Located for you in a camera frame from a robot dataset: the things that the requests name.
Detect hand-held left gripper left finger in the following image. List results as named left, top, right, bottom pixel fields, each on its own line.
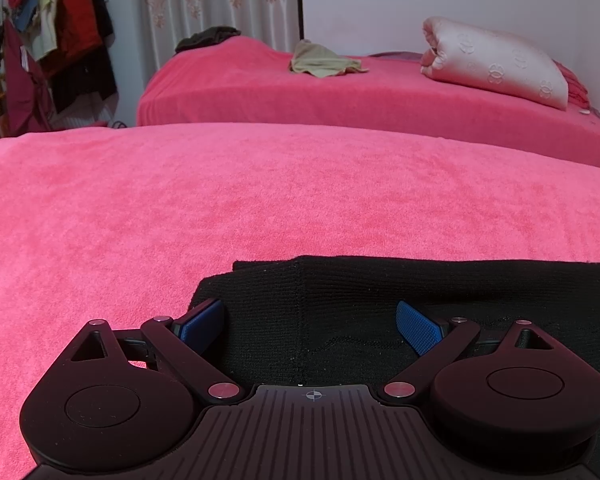
left=69, top=298, right=245, bottom=403

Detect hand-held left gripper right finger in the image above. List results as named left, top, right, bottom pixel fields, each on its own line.
left=381, top=300, right=557, bottom=401

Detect black knit pants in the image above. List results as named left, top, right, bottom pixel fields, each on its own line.
left=186, top=255, right=600, bottom=392

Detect light pink fleece blanket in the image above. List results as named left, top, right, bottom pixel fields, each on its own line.
left=0, top=121, right=600, bottom=480

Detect bed with red-pink cover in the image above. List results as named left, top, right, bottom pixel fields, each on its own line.
left=136, top=35, right=600, bottom=174

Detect hanging black coat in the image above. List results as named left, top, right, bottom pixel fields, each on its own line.
left=46, top=0, right=119, bottom=115

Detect folded pale pink quilt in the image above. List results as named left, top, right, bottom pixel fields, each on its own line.
left=419, top=16, right=570, bottom=111

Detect folded red blanket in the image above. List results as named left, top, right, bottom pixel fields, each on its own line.
left=551, top=59, right=591, bottom=110

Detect beige crumpled cloth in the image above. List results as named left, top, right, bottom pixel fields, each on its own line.
left=289, top=38, right=370, bottom=80

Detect dark crumpled cloth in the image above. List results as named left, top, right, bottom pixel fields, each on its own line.
left=174, top=25, right=242, bottom=54

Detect hanging dark red garment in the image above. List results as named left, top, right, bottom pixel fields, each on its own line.
left=2, top=19, right=55, bottom=137

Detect white patterned curtain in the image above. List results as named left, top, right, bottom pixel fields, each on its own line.
left=140, top=0, right=302, bottom=74

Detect hanging red jacket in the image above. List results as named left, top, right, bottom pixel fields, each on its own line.
left=54, top=0, right=104, bottom=65

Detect hanging cream shirt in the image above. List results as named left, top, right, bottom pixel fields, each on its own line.
left=29, top=0, right=62, bottom=62

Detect hanging blue cloth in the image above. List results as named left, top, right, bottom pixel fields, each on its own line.
left=11, top=0, right=40, bottom=32

